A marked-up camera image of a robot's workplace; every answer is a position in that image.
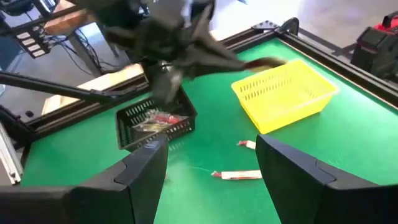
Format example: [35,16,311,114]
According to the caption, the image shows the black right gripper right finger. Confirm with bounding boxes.
[254,133,398,224]

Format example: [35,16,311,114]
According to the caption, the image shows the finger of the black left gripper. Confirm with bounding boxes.
[192,27,247,68]
[182,60,246,79]

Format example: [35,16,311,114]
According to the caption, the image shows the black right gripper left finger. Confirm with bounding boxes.
[0,133,170,224]

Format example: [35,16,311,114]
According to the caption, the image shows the brown chocolate bar wrapper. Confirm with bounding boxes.
[243,57,287,73]

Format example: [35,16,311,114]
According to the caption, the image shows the white red candy stick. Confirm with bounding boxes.
[236,139,257,151]
[210,169,263,181]

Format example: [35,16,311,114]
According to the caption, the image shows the yellowish sour straws candy packet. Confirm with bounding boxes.
[132,108,175,133]

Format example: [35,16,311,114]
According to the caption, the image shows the red sour straws candy packet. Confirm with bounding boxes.
[152,112,189,125]

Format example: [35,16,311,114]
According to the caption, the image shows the black plastic basket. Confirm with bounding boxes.
[114,86,198,153]

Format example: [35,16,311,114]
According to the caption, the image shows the yellow plastic basket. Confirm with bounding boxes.
[231,58,340,135]

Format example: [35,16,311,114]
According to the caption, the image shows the black table clamp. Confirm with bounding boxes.
[275,17,300,35]

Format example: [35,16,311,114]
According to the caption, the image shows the black box with white labels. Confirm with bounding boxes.
[14,26,53,60]

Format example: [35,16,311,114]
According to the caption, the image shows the red and black power box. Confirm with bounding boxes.
[350,11,398,83]

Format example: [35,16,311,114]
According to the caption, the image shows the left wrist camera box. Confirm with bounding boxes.
[151,63,185,105]

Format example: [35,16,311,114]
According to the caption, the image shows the grey metal cart frame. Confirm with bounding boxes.
[67,30,103,77]

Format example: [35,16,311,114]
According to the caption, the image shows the silver aluminium bracket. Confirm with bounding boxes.
[0,123,24,186]

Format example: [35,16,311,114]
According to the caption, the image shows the black diagonal frame brace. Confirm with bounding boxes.
[0,70,141,105]

